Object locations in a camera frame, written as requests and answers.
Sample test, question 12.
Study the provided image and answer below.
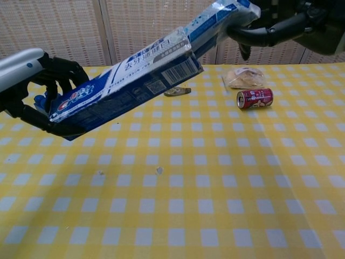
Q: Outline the blue toy building block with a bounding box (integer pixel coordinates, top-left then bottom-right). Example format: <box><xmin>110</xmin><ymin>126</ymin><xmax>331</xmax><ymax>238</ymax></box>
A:
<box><xmin>33</xmin><ymin>90</ymin><xmax>59</xmax><ymax>114</ymax></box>

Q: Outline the white and blue toothpaste tube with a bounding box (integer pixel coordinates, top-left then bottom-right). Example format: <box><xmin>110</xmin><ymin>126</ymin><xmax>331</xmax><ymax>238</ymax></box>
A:
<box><xmin>182</xmin><ymin>0</ymin><xmax>261</xmax><ymax>59</ymax></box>

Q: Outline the clear bag of snacks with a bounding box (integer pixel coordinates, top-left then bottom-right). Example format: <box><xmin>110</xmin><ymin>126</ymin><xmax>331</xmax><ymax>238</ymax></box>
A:
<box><xmin>225</xmin><ymin>67</ymin><xmax>266</xmax><ymax>89</ymax></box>

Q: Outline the yellow white checkered tablecloth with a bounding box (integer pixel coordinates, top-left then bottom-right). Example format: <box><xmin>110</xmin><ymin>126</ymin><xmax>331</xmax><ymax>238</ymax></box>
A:
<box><xmin>0</xmin><ymin>64</ymin><xmax>345</xmax><ymax>259</ymax></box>

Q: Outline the blue and white toothpaste box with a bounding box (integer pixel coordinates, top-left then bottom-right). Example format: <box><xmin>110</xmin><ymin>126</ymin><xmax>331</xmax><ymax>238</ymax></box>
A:
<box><xmin>48</xmin><ymin>25</ymin><xmax>205</xmax><ymax>141</ymax></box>

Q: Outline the black and silver right hand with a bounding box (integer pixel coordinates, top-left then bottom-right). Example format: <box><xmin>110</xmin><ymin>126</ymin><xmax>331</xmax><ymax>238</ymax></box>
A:
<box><xmin>226</xmin><ymin>0</ymin><xmax>345</xmax><ymax>62</ymax></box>

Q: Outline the red drink can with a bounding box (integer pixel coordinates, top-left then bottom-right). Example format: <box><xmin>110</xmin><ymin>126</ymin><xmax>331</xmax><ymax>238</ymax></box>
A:
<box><xmin>236</xmin><ymin>88</ymin><xmax>274</xmax><ymax>110</ymax></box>

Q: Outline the black and silver left hand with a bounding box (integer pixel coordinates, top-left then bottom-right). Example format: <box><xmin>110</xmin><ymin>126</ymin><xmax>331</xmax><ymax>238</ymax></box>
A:
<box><xmin>0</xmin><ymin>47</ymin><xmax>89</xmax><ymax>137</ymax></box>

